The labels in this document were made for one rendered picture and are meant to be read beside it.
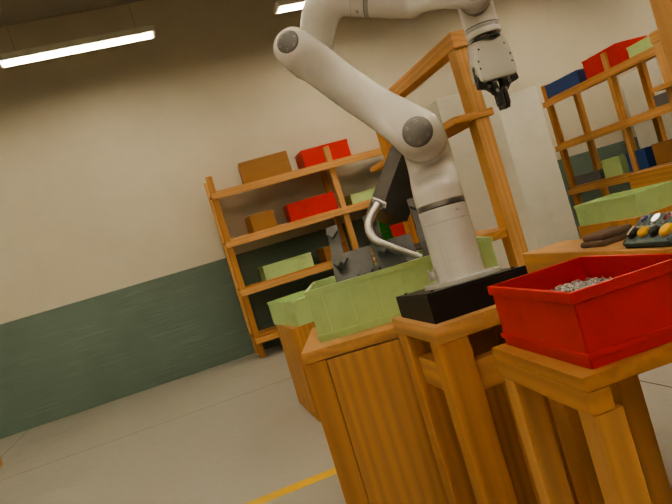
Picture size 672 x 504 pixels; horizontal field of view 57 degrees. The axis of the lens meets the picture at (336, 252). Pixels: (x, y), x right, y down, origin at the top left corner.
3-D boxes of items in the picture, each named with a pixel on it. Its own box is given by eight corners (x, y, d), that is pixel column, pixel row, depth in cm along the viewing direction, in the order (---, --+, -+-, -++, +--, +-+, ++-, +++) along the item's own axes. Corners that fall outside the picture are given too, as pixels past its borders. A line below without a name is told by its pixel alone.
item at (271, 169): (485, 282, 800) (434, 110, 795) (260, 359, 724) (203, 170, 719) (466, 282, 852) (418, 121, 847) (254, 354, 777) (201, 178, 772)
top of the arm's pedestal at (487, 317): (438, 346, 135) (432, 328, 135) (395, 332, 166) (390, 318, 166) (566, 301, 141) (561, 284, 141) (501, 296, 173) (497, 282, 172)
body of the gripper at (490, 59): (497, 36, 156) (509, 79, 156) (459, 46, 155) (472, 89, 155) (509, 25, 149) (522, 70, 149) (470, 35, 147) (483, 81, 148)
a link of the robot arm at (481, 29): (492, 29, 156) (495, 40, 157) (459, 37, 155) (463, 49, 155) (506, 16, 148) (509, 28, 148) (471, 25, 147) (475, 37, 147)
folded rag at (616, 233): (604, 246, 144) (600, 234, 144) (580, 249, 151) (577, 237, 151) (636, 235, 147) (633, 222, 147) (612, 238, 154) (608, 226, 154)
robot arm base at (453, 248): (430, 291, 144) (408, 214, 145) (420, 289, 163) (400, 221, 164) (510, 269, 144) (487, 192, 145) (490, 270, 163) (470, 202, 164)
